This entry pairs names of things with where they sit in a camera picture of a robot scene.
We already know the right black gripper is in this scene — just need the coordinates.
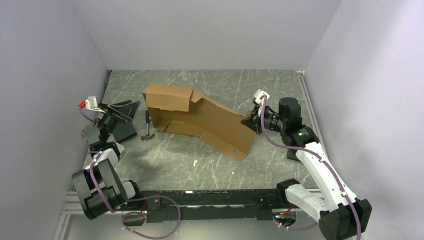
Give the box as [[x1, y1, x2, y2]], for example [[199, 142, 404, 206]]
[[241, 103, 287, 135]]

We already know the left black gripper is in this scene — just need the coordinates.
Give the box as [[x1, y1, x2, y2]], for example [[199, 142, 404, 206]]
[[97, 100, 141, 142]]

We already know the brown cardboard box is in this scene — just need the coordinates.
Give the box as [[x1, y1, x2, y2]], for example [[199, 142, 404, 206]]
[[142, 83, 256, 161]]

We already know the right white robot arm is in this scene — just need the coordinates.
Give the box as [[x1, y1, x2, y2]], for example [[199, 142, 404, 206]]
[[241, 90, 372, 240]]

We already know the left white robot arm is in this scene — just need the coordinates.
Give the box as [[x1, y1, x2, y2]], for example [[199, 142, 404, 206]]
[[71, 96, 144, 220]]

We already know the left black rectangular pad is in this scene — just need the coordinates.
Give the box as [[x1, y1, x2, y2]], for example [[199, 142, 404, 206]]
[[111, 122, 138, 144]]

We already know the black rectangular pad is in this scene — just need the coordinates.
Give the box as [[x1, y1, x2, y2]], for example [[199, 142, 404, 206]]
[[286, 146, 300, 162], [111, 122, 138, 144]]

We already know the right black rectangular pad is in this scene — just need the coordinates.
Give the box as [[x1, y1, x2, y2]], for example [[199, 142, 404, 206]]
[[286, 146, 300, 162]]

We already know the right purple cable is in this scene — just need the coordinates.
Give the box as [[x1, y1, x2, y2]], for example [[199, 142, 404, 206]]
[[259, 94, 363, 240]]

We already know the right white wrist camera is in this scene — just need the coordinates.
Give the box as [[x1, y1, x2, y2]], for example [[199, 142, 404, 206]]
[[253, 89, 270, 106]]

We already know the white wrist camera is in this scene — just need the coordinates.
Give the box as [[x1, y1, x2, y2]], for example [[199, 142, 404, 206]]
[[78, 96, 102, 112], [253, 89, 270, 106]]

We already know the black handled claw hammer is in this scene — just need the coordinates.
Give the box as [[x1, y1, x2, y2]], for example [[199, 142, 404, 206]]
[[140, 110, 155, 141]]

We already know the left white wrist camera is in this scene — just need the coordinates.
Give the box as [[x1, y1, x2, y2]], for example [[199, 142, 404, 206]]
[[78, 96, 102, 112]]

